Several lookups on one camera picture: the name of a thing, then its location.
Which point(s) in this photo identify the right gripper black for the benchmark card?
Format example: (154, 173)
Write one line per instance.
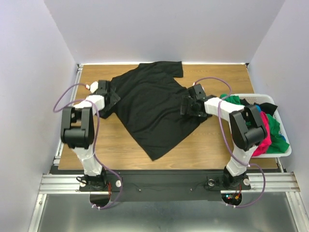
(186, 105)

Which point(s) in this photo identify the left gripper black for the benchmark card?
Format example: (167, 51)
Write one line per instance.
(114, 100)

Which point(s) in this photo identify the black t shirt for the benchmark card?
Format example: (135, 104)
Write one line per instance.
(266, 107)
(150, 106)

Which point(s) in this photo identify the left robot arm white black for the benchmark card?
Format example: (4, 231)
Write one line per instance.
(79, 130)

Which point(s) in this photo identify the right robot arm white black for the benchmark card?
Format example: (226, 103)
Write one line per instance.
(246, 125)

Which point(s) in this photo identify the white laundry basket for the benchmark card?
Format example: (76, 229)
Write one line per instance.
(261, 98)

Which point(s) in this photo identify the blue t shirt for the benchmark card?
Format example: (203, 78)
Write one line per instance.
(258, 108)

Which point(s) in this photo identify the pink t shirt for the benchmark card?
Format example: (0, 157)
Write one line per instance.
(263, 147)

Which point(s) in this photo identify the green t shirt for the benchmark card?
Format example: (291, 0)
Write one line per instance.
(279, 144)

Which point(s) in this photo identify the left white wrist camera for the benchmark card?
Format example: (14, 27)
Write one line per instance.
(92, 87)

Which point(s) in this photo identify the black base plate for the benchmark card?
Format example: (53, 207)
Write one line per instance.
(160, 186)

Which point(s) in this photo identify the aluminium frame rail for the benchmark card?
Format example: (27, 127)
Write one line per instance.
(52, 184)

